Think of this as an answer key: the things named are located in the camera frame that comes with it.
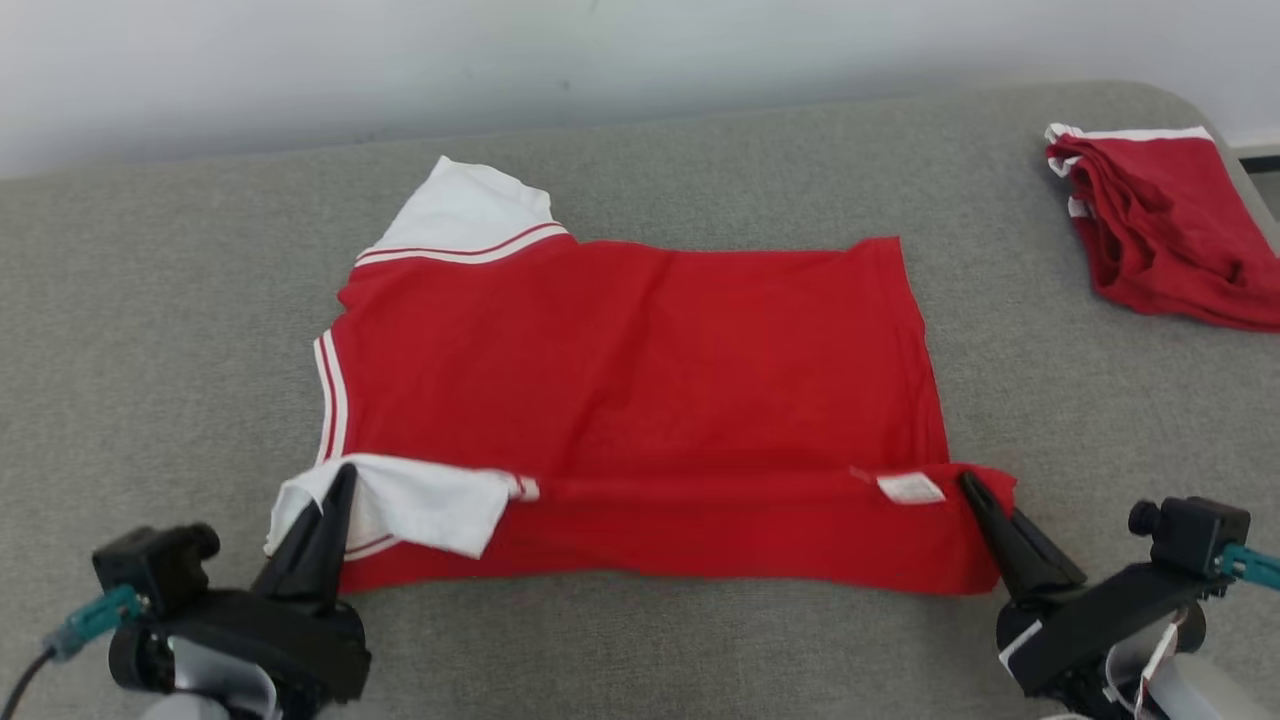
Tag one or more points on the red Bulls jersey shirt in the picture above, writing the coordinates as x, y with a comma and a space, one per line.
640, 400

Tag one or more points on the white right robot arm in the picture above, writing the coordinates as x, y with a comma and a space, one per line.
1210, 700

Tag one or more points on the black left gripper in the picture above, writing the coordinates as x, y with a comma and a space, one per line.
290, 645

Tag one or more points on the red shorts with white stripe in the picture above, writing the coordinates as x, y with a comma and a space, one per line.
1170, 230

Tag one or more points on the black wall baseboard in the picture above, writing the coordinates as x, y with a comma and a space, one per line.
1262, 160

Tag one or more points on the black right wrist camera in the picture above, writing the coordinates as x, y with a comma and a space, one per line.
1195, 535

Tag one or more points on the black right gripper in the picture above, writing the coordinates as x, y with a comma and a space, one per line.
1090, 620

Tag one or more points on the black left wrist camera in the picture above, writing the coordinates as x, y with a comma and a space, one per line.
150, 565

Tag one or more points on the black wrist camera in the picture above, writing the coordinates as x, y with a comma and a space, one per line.
1195, 535
150, 565

